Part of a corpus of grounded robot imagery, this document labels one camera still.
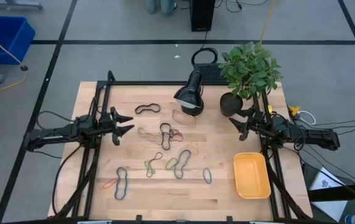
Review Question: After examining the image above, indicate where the black mesh box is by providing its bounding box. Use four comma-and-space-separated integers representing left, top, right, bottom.
192, 63, 228, 84

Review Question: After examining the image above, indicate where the yellow plastic bin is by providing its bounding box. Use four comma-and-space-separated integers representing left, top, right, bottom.
233, 151, 272, 200

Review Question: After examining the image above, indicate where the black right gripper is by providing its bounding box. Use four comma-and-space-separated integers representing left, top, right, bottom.
229, 107, 274, 141

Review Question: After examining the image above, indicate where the black wide rubber band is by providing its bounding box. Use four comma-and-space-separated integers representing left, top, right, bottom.
159, 122, 173, 151
134, 103, 162, 115

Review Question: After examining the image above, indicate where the black floor cable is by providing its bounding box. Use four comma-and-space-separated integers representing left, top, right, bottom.
307, 123, 355, 130
315, 117, 355, 126

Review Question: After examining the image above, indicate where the black coiled cable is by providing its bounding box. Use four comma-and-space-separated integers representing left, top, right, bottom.
191, 47, 219, 66

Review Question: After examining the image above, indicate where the person's shoe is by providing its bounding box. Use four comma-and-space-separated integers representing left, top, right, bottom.
142, 0, 159, 15
159, 0, 178, 18

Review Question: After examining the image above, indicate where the black aluminium table frame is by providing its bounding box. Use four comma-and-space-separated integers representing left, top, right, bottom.
48, 70, 313, 224

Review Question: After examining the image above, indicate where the grey furniture base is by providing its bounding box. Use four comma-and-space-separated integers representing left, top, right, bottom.
0, 0, 44, 10

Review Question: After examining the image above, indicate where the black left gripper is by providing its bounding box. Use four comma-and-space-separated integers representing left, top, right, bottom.
98, 106, 136, 146

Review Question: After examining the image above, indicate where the blue plastic crate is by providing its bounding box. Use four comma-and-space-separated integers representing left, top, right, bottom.
0, 16, 37, 65

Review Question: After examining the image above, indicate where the yellow thin rubber band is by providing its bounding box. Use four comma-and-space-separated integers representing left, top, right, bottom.
188, 142, 200, 157

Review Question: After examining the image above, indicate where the potted green plant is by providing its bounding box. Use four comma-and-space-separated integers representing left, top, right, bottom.
217, 41, 284, 118

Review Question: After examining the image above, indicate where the small blue rubber band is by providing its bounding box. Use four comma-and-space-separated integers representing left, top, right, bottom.
202, 167, 213, 185

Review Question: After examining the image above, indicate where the yellow connector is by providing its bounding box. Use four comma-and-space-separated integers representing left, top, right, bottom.
288, 105, 302, 117

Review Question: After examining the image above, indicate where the large blue rubber band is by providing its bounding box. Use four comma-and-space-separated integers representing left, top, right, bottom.
114, 166, 129, 201

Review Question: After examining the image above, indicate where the black bar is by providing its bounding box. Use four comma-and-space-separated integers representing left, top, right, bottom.
307, 182, 355, 202

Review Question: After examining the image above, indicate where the white cable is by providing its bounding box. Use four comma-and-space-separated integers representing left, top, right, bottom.
297, 110, 317, 126

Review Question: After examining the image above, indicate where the black computer tower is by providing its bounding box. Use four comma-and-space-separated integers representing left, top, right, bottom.
189, 0, 216, 32

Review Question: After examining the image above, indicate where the orange thin rubber band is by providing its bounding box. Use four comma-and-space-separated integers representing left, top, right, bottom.
101, 177, 119, 190

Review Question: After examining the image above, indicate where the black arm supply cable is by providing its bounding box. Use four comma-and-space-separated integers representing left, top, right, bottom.
52, 143, 83, 216

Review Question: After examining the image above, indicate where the white paper sheet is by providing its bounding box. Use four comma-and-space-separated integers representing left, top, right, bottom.
308, 167, 349, 222

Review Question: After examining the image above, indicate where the red thin rubber band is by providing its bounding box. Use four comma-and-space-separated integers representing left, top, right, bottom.
168, 128, 184, 143

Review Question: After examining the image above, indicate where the black desk lamp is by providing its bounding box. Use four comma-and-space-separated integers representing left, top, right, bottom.
173, 70, 205, 117

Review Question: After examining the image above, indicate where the yellow cable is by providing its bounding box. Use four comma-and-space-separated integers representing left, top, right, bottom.
259, 0, 277, 44
0, 24, 29, 98

